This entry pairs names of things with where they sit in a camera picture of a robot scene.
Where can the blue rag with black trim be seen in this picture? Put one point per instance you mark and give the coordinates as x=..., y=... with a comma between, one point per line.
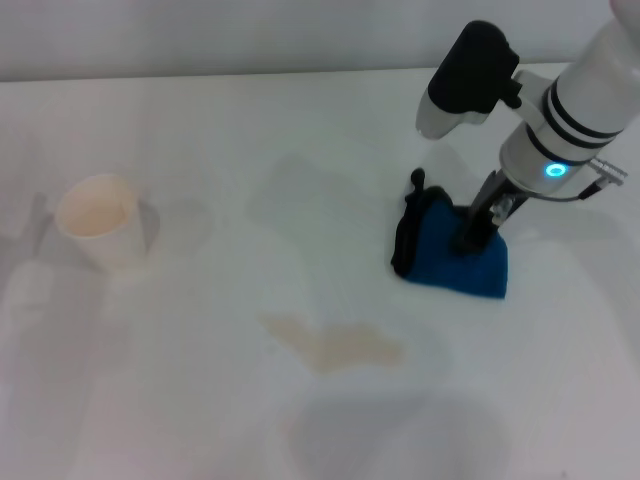
x=450, y=270

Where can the black and white right wrist camera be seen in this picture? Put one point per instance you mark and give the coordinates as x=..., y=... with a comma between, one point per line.
x=470, y=70

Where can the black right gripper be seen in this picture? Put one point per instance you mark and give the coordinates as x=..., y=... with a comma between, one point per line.
x=495, y=205

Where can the white paper cup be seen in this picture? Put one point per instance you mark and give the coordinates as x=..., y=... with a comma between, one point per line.
x=107, y=225

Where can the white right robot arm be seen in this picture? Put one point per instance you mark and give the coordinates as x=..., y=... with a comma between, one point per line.
x=575, y=115

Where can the brown water stain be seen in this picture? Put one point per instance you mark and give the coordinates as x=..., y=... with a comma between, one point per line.
x=335, y=345

